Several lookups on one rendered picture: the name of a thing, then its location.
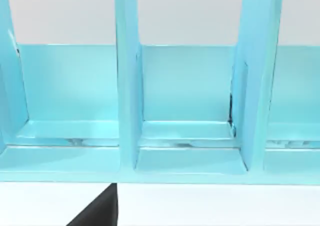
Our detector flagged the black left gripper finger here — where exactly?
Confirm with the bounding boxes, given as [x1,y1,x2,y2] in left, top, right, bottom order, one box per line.
[65,182,119,226]

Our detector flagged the light blue rack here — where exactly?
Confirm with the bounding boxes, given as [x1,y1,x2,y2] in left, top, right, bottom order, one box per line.
[0,0,320,185]

